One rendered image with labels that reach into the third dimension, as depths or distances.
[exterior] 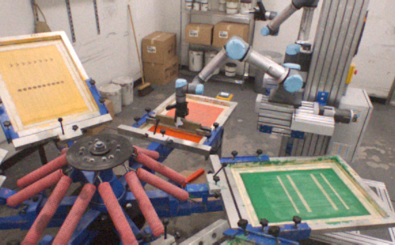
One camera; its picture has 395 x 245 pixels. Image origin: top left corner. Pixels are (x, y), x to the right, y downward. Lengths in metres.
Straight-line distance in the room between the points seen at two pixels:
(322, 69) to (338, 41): 0.21
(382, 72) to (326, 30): 3.58
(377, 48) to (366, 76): 0.46
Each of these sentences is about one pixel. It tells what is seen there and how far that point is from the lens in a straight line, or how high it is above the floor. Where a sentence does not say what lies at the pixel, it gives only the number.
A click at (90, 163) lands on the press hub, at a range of 1.43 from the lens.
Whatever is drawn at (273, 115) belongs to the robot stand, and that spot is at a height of 1.12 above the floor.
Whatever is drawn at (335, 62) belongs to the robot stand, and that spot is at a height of 1.50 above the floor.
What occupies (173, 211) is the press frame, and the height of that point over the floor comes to 0.96.
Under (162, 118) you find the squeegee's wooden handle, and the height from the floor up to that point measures 1.04.
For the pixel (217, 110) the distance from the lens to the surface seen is 2.61.
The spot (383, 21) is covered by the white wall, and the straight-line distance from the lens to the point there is 5.58.
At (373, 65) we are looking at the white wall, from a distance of 5.73.
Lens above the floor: 2.13
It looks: 29 degrees down
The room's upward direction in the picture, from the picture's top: 2 degrees clockwise
